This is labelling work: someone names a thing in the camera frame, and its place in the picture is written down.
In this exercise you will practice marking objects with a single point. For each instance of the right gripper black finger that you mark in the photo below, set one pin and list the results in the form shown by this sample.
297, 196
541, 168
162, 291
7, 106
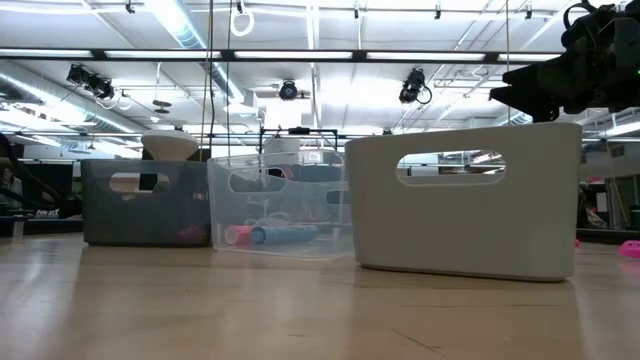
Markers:
545, 72
540, 100

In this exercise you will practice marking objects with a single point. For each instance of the blue marker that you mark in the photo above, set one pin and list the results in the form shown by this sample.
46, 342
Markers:
285, 234

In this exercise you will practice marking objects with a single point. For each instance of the red marker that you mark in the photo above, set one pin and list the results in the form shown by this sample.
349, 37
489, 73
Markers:
237, 235

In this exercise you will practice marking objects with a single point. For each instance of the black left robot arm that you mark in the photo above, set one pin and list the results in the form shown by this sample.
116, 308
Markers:
37, 192

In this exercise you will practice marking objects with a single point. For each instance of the light grey plastic bin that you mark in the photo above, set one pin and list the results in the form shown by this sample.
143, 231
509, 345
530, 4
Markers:
465, 230

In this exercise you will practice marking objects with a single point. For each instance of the clear plastic bin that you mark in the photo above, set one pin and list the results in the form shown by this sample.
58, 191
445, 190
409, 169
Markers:
280, 200

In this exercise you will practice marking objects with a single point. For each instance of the dark grey translucent bin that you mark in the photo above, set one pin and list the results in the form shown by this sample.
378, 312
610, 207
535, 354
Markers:
145, 220

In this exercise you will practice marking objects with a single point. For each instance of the person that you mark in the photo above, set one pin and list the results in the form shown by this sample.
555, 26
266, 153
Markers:
7, 182

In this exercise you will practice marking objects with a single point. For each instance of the black rig-mounted camera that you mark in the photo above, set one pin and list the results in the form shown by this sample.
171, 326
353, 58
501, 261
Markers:
288, 90
92, 84
412, 85

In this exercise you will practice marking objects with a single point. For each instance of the black frame beam with lights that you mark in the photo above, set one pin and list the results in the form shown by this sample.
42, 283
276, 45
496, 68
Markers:
359, 55

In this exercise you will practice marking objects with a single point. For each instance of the silver air duct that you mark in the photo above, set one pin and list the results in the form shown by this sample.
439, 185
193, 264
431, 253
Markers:
45, 92
185, 32

